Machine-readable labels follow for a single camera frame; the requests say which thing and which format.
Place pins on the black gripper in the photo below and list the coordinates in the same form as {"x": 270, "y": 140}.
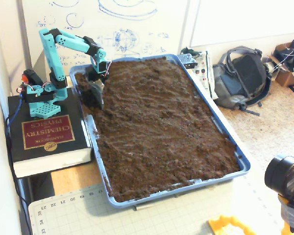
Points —
{"x": 93, "y": 73}

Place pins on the brown soil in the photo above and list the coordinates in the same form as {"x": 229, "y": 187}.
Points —
{"x": 156, "y": 129}

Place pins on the teal robot arm with base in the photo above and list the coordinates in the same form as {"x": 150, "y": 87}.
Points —
{"x": 52, "y": 61}

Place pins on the whiteboard with blue drawings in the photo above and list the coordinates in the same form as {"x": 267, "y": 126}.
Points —
{"x": 112, "y": 22}

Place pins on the black chemistry physics handbook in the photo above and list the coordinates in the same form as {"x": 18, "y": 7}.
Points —
{"x": 49, "y": 147}

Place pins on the perforated electronics box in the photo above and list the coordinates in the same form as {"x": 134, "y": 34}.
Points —
{"x": 186, "y": 60}

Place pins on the white panel with red buttons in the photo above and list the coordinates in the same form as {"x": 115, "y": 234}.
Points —
{"x": 205, "y": 73}

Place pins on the green cutting mat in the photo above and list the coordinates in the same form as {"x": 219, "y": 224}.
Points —
{"x": 88, "y": 215}

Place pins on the small metal bar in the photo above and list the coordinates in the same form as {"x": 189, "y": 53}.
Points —
{"x": 143, "y": 207}

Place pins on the grey backpack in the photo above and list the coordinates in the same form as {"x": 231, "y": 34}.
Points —
{"x": 242, "y": 76}

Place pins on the blue plastic tray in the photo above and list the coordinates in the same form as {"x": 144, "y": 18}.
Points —
{"x": 235, "y": 147}

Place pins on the blank white board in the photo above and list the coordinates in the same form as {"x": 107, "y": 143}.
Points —
{"x": 247, "y": 22}

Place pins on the yellow plastic stand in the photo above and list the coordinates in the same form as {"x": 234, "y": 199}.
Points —
{"x": 225, "y": 226}

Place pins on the cardboard box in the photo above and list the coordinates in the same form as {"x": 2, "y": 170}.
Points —
{"x": 287, "y": 77}

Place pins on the black camera lens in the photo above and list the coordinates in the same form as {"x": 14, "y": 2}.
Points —
{"x": 281, "y": 173}

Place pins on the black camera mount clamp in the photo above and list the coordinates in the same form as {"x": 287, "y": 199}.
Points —
{"x": 292, "y": 213}

